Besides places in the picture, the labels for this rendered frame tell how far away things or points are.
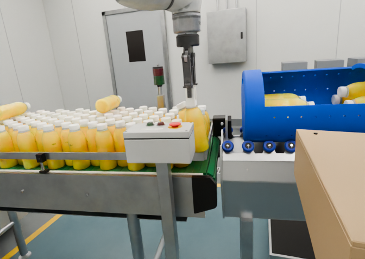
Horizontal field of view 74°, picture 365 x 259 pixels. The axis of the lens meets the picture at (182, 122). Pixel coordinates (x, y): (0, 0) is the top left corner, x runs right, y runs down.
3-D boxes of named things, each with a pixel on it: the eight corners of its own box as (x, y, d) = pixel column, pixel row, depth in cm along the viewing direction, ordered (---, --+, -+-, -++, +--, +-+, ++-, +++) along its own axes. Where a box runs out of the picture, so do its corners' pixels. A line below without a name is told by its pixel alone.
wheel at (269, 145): (275, 139, 88) (274, 140, 90) (262, 139, 89) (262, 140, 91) (276, 151, 87) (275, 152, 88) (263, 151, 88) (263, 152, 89)
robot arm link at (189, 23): (202, 15, 79) (202, 34, 81) (175, 18, 81) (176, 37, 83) (199, 11, 71) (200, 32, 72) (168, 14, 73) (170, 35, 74)
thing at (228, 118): (232, 149, 97) (231, 119, 94) (226, 149, 98) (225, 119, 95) (231, 141, 107) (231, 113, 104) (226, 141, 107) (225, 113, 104)
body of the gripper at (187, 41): (197, 31, 73) (199, 63, 75) (200, 33, 81) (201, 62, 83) (172, 33, 74) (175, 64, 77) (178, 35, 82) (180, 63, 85)
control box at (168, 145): (190, 164, 70) (188, 130, 68) (126, 163, 74) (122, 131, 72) (195, 151, 80) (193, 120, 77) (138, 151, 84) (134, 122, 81)
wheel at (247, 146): (254, 139, 90) (253, 141, 92) (241, 139, 91) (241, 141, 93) (255, 151, 88) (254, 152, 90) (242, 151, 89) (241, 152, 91)
